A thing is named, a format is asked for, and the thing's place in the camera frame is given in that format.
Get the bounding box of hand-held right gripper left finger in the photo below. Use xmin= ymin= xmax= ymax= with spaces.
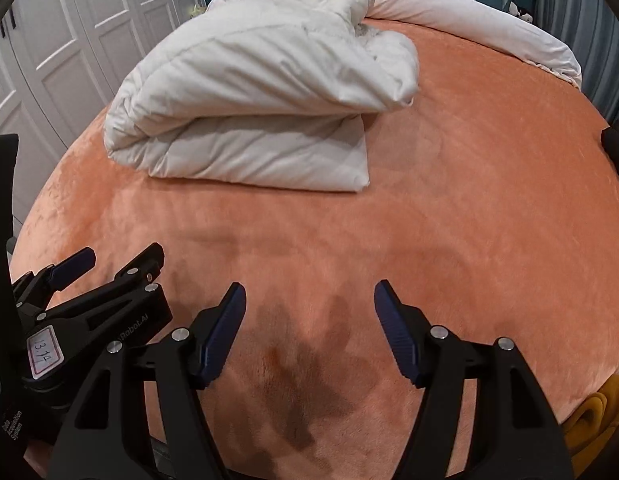
xmin=48 ymin=282 xmax=248 ymax=480

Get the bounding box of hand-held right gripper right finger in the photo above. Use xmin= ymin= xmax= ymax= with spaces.
xmin=373 ymin=280 xmax=575 ymax=480

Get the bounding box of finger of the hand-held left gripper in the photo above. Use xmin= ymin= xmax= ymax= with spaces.
xmin=10 ymin=247 xmax=98 ymax=307
xmin=20 ymin=242 xmax=173 ymax=361

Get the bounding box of white padded jacket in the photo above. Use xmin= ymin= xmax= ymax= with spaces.
xmin=104 ymin=0 xmax=421 ymax=194

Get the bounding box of orange bed blanket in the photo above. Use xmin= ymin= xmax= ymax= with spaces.
xmin=10 ymin=17 xmax=619 ymax=480

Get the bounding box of yellow cloth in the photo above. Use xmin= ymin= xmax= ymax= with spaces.
xmin=562 ymin=370 xmax=619 ymax=480

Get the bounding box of pale pink duvet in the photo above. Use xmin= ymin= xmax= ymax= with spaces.
xmin=309 ymin=0 xmax=583 ymax=89

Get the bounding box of grey curtain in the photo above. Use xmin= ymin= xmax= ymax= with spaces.
xmin=533 ymin=0 xmax=619 ymax=128

